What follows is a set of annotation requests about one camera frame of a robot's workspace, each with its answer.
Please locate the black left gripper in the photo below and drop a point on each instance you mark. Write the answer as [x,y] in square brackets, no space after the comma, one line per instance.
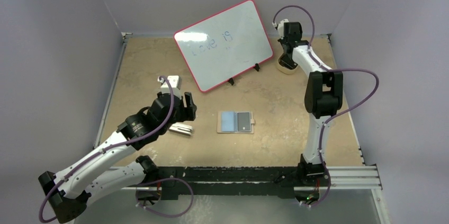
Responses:
[187,113]

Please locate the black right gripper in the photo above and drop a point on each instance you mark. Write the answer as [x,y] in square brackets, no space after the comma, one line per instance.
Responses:
[288,52]

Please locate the black credit card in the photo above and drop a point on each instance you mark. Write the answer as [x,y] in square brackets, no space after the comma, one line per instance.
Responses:
[244,123]

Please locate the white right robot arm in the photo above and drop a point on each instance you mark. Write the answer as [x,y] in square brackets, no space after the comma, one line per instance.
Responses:
[323,96]

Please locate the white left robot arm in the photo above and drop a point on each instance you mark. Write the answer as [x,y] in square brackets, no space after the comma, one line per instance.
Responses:
[70,191]

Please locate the black whiteboard stand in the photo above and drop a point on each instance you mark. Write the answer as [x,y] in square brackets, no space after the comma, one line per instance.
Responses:
[231,80]

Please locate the pink framed whiteboard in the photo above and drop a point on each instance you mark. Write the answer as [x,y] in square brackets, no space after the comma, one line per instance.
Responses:
[224,45]

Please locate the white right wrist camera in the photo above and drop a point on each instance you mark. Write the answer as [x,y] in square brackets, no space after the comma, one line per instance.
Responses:
[279,27]

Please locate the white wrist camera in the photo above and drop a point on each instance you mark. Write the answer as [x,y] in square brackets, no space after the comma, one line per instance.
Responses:
[170,84]
[279,27]

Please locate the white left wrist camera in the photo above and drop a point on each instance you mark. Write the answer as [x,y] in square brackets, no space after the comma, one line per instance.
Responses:
[170,84]

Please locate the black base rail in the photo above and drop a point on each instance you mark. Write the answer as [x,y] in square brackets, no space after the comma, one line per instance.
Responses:
[284,182]

